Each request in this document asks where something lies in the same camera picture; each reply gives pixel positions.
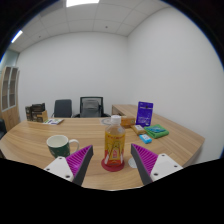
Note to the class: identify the black mesh office chair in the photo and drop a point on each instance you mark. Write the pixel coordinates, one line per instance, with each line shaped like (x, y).
(90, 107)

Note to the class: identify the round grey plate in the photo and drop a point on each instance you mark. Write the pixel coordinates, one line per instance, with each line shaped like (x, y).
(105, 121)

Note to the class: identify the small dark brown box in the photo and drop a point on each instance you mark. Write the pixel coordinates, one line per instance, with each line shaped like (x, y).
(28, 113)

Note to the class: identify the wooden side cabinet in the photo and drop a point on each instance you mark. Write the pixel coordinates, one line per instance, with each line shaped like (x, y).
(123, 110)

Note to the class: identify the small blue pack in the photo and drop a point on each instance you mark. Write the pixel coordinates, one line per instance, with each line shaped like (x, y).
(145, 139)

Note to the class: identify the small tan box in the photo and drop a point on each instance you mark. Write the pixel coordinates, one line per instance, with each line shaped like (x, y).
(138, 129)

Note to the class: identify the yellow drink bottle white cap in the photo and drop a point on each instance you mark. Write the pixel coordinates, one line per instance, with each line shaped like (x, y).
(115, 143)

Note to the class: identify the orange wooden tissue box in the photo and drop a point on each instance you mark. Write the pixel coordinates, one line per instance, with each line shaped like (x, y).
(128, 121)

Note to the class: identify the small white round disc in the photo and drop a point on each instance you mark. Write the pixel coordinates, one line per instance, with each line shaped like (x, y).
(131, 163)

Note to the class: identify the large ceiling light panel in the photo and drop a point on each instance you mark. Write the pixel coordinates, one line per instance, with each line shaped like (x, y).
(82, 2)

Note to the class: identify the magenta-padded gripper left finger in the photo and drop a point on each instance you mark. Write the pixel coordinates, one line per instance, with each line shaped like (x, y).
(61, 166)

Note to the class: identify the large dark brown box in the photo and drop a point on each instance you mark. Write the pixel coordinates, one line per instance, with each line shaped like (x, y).
(39, 113)

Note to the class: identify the purple standing pouch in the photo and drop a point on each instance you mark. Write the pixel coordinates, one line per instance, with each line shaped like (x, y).
(144, 114)

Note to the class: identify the white printed leaflet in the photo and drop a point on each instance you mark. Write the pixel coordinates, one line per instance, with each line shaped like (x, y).
(53, 121)

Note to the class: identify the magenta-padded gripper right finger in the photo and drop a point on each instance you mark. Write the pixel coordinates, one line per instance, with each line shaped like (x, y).
(163, 165)

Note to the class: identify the small ceiling light panel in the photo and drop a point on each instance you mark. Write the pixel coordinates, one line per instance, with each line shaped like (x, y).
(17, 36)

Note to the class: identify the black padded office chair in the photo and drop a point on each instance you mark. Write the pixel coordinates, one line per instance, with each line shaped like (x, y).
(62, 108)

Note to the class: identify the green floral mug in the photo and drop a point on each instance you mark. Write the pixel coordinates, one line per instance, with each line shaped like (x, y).
(60, 146)

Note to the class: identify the wooden glass-door shelf cabinet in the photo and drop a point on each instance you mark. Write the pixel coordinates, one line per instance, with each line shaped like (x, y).
(9, 100)

